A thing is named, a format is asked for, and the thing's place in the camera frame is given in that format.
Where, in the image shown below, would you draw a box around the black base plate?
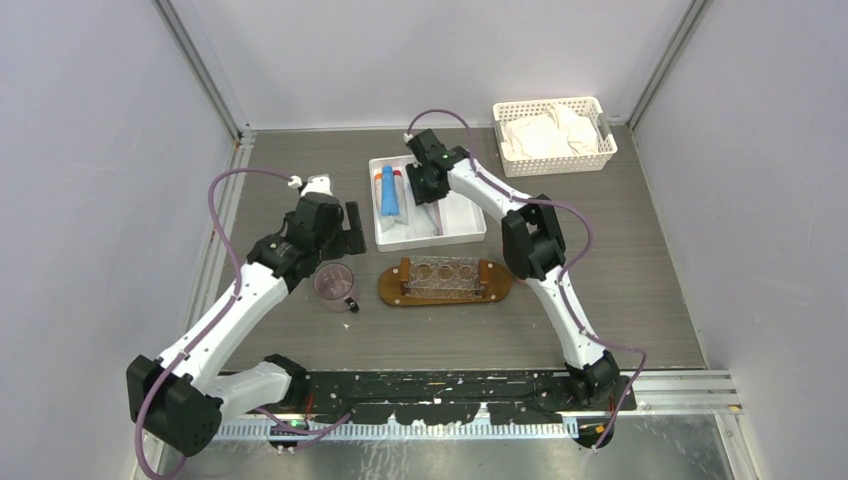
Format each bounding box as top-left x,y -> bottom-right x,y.
265,370 -> 629,426

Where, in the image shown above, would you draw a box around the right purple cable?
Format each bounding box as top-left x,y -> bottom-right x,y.
405,109 -> 648,452

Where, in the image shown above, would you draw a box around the oval wooden tray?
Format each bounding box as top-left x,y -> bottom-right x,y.
377,256 -> 513,307

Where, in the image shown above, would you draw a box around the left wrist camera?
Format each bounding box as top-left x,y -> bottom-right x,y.
287,174 -> 333,196

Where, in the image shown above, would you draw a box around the clear glass holder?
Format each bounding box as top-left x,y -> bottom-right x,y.
408,256 -> 481,299

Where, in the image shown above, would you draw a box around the brown wooden block back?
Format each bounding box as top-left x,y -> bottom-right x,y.
478,260 -> 493,298

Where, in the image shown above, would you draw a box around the white towels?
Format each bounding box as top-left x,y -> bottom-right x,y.
501,105 -> 599,160

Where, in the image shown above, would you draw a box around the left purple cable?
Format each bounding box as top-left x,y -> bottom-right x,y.
132,168 -> 354,480

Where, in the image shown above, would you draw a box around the white basket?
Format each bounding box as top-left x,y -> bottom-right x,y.
492,96 -> 618,177

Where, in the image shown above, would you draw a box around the blue toothpaste tube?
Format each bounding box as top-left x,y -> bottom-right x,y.
380,165 -> 400,216

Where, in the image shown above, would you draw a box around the white plastic tray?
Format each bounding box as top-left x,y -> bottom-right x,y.
368,155 -> 487,252

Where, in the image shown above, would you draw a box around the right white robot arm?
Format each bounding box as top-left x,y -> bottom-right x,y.
404,129 -> 620,411

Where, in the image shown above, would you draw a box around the purple cable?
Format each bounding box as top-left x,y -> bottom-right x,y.
405,109 -> 648,452
132,168 -> 354,480

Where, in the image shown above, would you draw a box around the white toothpaste tube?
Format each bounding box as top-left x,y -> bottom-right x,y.
374,167 -> 409,233

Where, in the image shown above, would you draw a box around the purple mug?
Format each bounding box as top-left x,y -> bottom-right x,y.
313,263 -> 360,313

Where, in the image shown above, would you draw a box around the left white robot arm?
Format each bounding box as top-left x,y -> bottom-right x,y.
126,192 -> 367,457

